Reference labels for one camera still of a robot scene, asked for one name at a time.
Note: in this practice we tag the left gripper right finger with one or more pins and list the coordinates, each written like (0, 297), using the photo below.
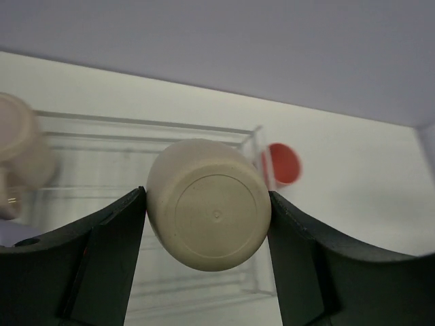
(325, 277)

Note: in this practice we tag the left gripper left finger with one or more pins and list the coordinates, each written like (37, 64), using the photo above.
(79, 274)

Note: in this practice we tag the pink ceramic mug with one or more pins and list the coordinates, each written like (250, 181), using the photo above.
(27, 162)

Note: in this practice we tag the beige plastic cup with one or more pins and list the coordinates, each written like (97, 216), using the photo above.
(207, 204)

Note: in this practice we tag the purple plastic cup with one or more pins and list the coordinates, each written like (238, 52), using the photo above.
(11, 233)

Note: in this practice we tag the red plastic cup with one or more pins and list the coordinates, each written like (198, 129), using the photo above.
(281, 166)

